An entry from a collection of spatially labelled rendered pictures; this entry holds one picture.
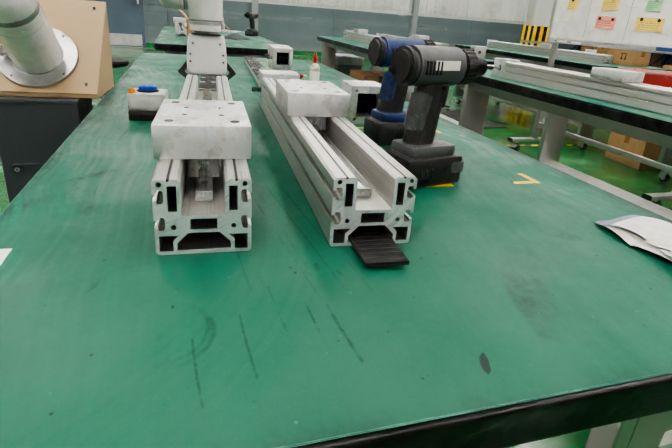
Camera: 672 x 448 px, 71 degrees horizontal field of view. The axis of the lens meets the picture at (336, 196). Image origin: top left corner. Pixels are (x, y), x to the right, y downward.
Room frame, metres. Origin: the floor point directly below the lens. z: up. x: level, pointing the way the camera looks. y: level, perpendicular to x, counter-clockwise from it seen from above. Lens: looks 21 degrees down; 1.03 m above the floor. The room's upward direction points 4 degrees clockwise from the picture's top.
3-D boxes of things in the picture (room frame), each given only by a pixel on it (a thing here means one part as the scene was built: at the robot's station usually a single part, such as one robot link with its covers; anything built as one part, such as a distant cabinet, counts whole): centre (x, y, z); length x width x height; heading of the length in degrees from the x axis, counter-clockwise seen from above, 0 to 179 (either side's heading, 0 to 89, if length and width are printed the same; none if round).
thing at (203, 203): (0.84, 0.25, 0.82); 0.80 x 0.10 x 0.09; 16
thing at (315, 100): (0.89, 0.06, 0.87); 0.16 x 0.11 x 0.07; 16
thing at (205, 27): (1.28, 0.36, 0.98); 0.09 x 0.08 x 0.03; 105
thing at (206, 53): (1.28, 0.37, 0.92); 0.10 x 0.07 x 0.11; 105
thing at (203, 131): (0.60, 0.18, 0.87); 0.16 x 0.11 x 0.07; 16
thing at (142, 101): (1.08, 0.44, 0.81); 0.10 x 0.08 x 0.06; 106
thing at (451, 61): (0.78, -0.16, 0.89); 0.20 x 0.08 x 0.22; 122
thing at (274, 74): (1.32, 0.19, 0.83); 0.12 x 0.09 x 0.10; 106
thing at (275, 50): (2.26, 0.31, 0.83); 0.11 x 0.10 x 0.10; 105
